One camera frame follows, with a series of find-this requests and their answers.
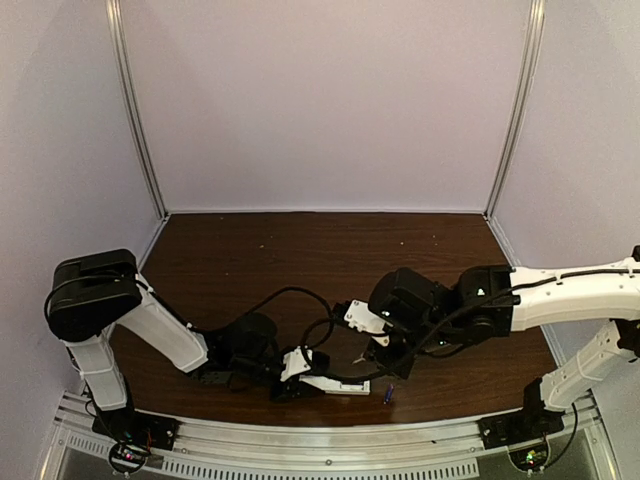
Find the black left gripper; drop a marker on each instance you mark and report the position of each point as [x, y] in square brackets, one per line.
[288, 388]

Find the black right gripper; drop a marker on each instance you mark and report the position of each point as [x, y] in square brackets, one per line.
[388, 357]

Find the white remote control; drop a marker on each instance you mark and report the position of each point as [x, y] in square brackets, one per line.
[335, 387]

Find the clear tester screwdriver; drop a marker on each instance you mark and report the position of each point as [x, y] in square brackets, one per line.
[361, 358]

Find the purple battery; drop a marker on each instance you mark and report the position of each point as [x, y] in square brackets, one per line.
[388, 394]

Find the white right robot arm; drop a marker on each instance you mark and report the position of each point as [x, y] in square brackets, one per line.
[609, 292]

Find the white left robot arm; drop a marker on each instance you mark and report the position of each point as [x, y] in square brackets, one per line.
[93, 295]

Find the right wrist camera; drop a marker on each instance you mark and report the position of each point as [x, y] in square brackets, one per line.
[356, 315]

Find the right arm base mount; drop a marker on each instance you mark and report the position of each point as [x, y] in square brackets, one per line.
[524, 431]

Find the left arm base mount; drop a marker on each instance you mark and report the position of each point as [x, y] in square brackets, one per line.
[135, 435]

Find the right aluminium frame post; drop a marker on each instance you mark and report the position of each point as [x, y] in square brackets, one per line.
[529, 62]

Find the aluminium frame post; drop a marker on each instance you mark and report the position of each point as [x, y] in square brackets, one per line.
[131, 105]
[529, 62]

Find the left aluminium frame post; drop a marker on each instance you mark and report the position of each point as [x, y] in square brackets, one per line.
[131, 105]

